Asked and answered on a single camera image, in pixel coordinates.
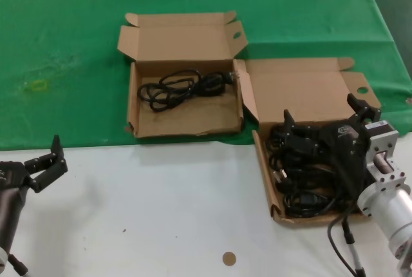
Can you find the cardboard box with intact rim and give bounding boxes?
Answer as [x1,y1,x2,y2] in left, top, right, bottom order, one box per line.
[233,57,382,229]

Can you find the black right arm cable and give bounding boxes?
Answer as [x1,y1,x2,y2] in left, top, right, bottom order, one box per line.
[328,205,362,277]

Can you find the cardboard box with torn rim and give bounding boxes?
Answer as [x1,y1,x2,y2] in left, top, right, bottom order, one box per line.
[116,10,248,139]

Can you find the yellow green ring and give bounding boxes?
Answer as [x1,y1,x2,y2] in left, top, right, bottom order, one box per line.
[29,79,49,93]

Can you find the black power cable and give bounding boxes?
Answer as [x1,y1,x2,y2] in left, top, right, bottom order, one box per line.
[267,125,355,196]
[137,69,241,113]
[283,189,360,218]

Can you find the brown cardboard disc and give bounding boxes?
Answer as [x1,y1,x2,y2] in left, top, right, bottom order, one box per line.
[222,251,237,267]

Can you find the right arm cable silver connector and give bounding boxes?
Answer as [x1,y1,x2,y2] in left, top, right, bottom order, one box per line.
[341,217,366,277]

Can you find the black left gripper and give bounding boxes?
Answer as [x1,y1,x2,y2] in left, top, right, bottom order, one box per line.
[0,134,70,252]

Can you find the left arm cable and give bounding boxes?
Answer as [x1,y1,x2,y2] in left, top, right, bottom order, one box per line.
[7,253,30,277]

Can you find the green table cloth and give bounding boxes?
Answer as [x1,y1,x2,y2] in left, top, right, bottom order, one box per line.
[0,0,412,151]

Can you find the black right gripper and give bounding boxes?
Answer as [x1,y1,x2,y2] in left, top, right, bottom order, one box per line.
[283,93,382,199]

